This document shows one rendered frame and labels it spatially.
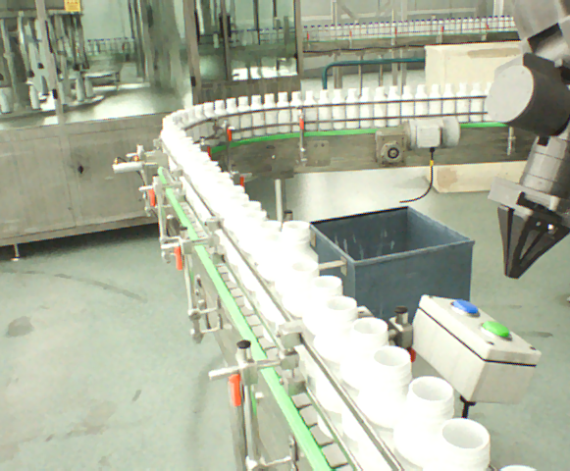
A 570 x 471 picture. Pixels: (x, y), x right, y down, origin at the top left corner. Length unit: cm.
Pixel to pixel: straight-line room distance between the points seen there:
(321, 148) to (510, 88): 199
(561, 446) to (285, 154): 155
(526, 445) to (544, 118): 183
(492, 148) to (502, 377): 209
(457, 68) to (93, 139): 283
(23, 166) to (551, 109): 382
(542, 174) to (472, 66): 438
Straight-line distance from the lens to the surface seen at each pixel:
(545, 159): 66
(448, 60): 497
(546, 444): 238
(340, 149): 258
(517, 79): 62
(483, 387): 69
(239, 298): 105
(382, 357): 57
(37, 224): 429
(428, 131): 246
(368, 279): 133
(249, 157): 250
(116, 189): 422
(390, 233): 169
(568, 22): 69
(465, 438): 50
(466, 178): 518
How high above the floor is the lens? 146
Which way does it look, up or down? 20 degrees down
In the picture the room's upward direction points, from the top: 3 degrees counter-clockwise
